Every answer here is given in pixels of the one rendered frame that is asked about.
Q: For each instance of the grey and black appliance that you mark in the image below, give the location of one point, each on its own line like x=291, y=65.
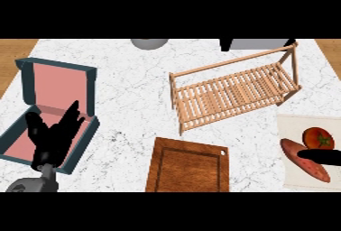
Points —
x=256, y=44

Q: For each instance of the red tomato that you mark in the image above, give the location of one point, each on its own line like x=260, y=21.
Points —
x=316, y=137

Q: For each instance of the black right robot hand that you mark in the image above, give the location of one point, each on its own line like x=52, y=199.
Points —
x=322, y=156

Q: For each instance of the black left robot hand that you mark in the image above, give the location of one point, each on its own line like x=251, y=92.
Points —
x=54, y=136

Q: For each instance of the beige placemat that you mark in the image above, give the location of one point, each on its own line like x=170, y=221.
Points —
x=310, y=150

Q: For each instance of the brown wooden cutting board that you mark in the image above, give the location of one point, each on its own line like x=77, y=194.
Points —
x=188, y=165

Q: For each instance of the teal box with pink lining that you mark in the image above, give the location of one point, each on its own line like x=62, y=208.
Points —
x=54, y=111

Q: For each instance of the wooden slatted tiered shelf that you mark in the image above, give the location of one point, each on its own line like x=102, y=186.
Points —
x=234, y=90

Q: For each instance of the grey round object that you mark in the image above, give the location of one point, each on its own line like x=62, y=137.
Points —
x=149, y=43

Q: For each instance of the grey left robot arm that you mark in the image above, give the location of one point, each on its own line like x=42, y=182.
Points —
x=37, y=182

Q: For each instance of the reddish sweet potato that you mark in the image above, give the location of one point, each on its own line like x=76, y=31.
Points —
x=306, y=164

